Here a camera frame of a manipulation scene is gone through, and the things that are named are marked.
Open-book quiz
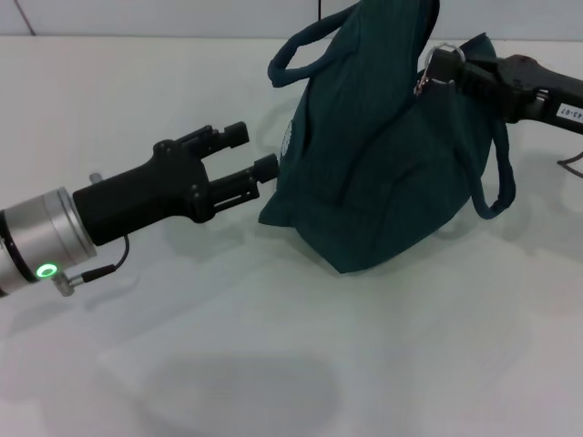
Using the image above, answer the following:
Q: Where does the dark teal insulated lunch bag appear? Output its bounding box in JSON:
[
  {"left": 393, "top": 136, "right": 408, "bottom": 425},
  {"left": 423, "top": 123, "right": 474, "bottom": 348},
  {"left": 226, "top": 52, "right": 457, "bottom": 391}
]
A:
[{"left": 257, "top": 0, "right": 518, "bottom": 275}]

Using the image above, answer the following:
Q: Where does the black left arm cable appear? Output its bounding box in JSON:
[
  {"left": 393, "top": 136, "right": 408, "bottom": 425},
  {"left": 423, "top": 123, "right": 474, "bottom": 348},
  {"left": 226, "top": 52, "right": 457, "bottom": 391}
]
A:
[{"left": 54, "top": 234, "right": 131, "bottom": 298}]

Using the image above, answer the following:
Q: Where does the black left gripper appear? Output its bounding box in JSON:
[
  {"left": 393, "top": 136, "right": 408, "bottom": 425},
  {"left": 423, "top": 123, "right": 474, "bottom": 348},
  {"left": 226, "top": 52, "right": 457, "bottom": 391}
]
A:
[{"left": 71, "top": 120, "right": 280, "bottom": 247}]

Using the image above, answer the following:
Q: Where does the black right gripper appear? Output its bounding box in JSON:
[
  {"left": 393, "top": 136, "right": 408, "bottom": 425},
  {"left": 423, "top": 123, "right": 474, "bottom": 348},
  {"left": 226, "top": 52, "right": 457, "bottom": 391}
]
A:
[{"left": 430, "top": 47, "right": 583, "bottom": 137}]

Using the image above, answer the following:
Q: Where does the dark right arm cable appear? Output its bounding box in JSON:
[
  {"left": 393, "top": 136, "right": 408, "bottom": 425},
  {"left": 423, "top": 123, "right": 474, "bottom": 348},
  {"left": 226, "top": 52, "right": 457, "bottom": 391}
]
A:
[{"left": 557, "top": 148, "right": 583, "bottom": 179}]

